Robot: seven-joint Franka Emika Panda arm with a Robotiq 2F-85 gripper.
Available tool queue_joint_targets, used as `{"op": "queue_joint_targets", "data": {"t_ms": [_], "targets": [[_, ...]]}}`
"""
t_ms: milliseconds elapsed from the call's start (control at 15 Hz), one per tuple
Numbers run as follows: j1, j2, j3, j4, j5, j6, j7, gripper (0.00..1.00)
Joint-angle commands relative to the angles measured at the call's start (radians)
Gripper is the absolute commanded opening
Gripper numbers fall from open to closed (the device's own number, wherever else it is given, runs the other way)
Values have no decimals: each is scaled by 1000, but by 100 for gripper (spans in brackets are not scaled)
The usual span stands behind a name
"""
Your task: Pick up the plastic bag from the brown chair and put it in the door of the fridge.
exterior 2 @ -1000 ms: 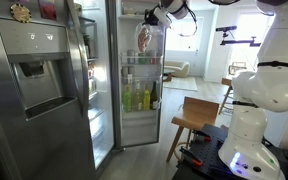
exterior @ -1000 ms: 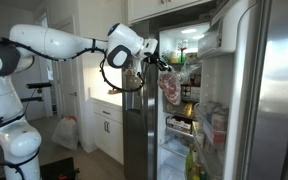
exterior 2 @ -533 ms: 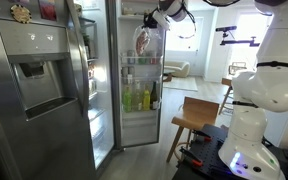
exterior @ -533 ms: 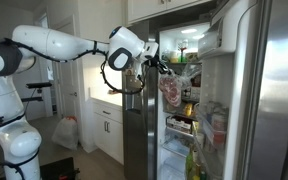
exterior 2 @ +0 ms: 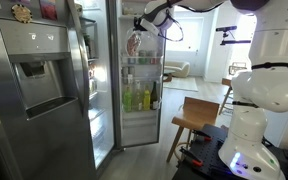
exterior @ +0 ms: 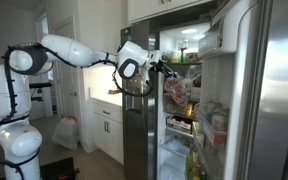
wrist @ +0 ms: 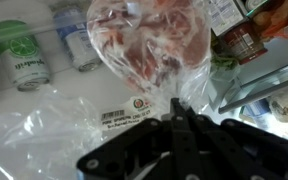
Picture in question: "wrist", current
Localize stainless steel fridge body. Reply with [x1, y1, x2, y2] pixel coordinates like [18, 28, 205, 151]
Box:
[210, 0, 288, 141]

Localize empty clear labelled plastic bag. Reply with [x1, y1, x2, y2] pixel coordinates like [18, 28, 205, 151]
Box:
[0, 88, 158, 180]

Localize green lime drink can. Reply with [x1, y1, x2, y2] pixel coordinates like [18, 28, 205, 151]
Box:
[0, 19, 52, 92]

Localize blue and white can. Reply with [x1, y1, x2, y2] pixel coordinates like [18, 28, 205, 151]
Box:
[52, 8, 103, 73]

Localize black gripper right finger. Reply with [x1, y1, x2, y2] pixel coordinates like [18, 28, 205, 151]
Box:
[178, 99, 288, 180]

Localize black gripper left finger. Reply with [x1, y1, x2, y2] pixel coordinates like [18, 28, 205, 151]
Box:
[76, 98, 198, 180]

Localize white printed label package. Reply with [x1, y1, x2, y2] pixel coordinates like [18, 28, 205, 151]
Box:
[205, 0, 247, 37]

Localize dark red jar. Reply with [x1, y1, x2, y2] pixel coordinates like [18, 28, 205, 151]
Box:
[222, 21, 268, 65]

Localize clear plastic bag with meat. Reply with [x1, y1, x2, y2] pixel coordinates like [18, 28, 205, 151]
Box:
[86, 0, 218, 114]

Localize orange food bag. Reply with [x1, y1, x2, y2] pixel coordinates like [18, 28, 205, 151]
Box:
[250, 0, 288, 39]

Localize green leafy herbs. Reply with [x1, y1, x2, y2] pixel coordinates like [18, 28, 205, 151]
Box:
[210, 49, 240, 73]

